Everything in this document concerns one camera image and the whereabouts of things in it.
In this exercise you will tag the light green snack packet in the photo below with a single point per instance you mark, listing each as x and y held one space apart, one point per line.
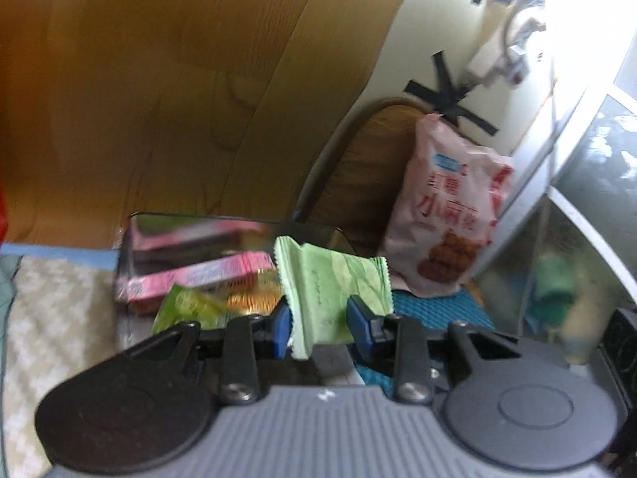
328 291

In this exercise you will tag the orange snack packet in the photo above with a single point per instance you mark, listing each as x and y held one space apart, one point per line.
254 298

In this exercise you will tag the green object behind glass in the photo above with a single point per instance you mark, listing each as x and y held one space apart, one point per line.
552 281

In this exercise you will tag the clear plastic storage box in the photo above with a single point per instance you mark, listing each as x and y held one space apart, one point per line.
149 239

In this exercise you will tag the large pink snack bag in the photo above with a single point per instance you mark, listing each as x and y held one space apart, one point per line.
443 209

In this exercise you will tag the blue textured mat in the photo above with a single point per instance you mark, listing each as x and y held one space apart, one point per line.
438 308

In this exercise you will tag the beige patterned cloth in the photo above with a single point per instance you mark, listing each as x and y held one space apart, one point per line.
54 338

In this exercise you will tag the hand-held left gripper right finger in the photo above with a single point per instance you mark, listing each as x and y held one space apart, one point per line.
360 319

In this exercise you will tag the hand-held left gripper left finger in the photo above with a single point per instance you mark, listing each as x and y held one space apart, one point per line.
281 329

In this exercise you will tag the red object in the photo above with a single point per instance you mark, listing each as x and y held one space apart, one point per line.
3 219

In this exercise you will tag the black box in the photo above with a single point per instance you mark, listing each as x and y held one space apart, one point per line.
619 353

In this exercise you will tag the yellow-green snack packet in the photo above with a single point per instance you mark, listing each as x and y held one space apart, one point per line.
191 308

